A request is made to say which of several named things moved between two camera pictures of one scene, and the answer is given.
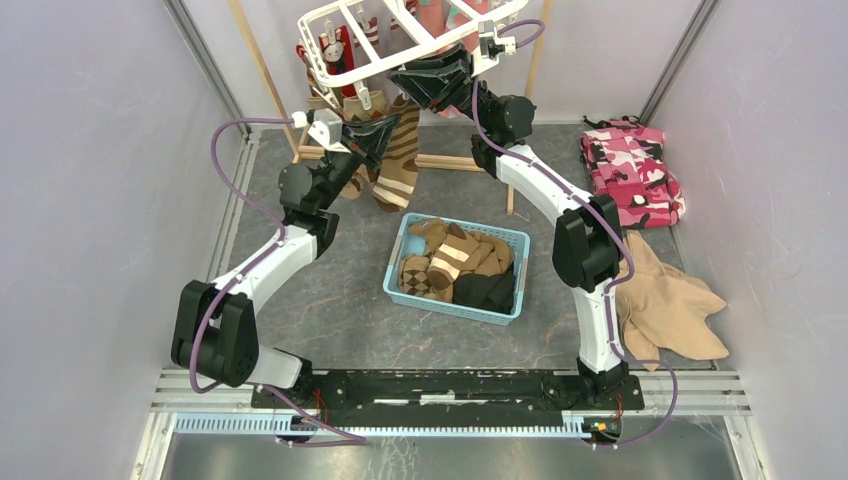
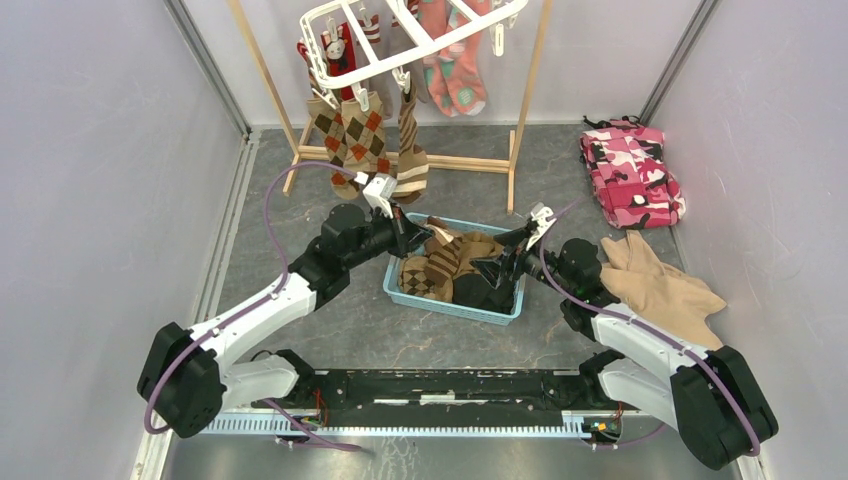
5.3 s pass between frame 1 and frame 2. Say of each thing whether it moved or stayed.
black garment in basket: stayed
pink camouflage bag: stayed
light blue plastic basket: stayed
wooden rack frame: stayed
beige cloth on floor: stayed
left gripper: moved
